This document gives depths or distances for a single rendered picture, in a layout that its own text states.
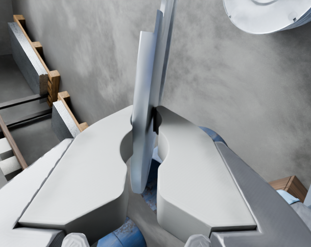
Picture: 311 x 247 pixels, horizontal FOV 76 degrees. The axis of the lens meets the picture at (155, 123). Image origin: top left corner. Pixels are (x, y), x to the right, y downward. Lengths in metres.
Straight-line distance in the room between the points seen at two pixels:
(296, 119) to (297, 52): 0.30
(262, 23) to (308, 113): 0.49
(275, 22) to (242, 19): 0.10
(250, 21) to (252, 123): 0.57
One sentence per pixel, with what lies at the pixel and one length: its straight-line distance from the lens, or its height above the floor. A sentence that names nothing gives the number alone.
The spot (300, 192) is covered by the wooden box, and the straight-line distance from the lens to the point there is 1.23.
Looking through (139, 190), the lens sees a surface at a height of 0.96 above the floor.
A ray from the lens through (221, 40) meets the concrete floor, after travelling 1.16.
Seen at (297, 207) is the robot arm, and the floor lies 0.61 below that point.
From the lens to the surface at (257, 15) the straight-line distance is 0.79.
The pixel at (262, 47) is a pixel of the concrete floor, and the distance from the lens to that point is 1.08.
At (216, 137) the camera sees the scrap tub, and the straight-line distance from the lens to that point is 1.27.
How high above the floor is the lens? 1.02
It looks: 38 degrees down
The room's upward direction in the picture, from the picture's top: 117 degrees counter-clockwise
